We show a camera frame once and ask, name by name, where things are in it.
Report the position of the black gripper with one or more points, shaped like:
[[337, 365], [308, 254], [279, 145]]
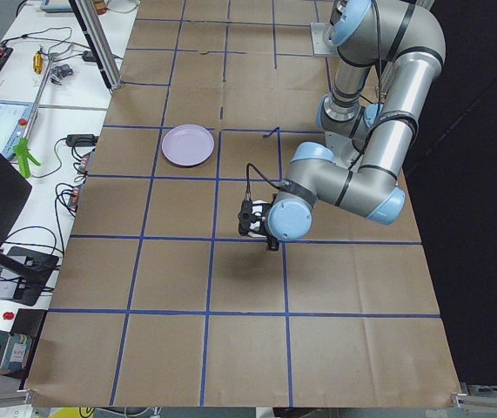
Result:
[[272, 244]]

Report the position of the white angular cup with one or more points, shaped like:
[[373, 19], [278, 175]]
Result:
[[252, 219]]

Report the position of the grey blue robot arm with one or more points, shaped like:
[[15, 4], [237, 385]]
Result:
[[389, 53]]

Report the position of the lavender round plate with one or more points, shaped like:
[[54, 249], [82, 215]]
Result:
[[188, 145]]

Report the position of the black power adapter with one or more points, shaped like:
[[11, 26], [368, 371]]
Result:
[[81, 140]]

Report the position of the green plastic grabber tool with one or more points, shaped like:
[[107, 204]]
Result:
[[24, 157]]

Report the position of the teach pendant tablet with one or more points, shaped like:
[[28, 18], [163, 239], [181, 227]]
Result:
[[14, 117]]

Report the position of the yellow tool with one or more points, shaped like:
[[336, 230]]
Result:
[[38, 62]]

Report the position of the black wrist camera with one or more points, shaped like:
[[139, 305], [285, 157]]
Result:
[[246, 218]]

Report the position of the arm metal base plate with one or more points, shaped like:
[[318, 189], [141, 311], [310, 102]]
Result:
[[322, 45], [342, 147]]

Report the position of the aluminium frame post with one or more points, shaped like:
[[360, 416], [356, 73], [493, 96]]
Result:
[[86, 15]]

